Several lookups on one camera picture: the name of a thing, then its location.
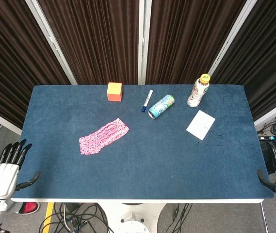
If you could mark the white marker blue cap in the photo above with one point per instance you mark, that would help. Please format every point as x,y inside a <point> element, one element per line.
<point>147,100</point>

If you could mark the white paper card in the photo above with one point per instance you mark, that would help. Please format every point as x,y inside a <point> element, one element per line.
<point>200,124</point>

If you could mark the left black-fingered white robot hand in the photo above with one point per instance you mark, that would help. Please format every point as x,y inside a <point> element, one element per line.
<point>3,179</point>

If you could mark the white screen frame post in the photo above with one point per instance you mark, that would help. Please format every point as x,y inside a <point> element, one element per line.
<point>232,38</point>
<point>51,41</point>
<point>143,41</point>

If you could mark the yellow-capped white drink bottle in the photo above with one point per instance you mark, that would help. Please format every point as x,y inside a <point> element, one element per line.
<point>198,92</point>

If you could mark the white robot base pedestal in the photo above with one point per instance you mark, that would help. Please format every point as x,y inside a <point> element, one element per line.
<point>133,218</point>

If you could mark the white screen frame base rail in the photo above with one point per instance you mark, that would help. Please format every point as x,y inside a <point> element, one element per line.
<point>273,111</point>
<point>2,120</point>

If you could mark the yellow floor tape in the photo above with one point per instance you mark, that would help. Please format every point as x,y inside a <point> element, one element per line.
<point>48,216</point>

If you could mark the light blue drink can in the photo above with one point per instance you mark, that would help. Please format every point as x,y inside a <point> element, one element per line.
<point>161,106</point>

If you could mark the metal table leg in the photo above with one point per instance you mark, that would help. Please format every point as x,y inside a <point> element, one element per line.
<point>264,218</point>

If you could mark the dark brown curtain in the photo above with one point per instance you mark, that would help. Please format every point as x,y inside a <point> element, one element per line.
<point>188,41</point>
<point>11,60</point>
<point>94,41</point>
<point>261,60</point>

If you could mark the red shoe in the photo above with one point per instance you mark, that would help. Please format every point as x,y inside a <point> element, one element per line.
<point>29,208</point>

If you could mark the pink patterned cloth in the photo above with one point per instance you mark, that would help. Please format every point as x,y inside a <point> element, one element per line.
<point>108,133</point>

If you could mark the orange yellow cube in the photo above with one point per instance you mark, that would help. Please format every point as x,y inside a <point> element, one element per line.
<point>114,91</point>

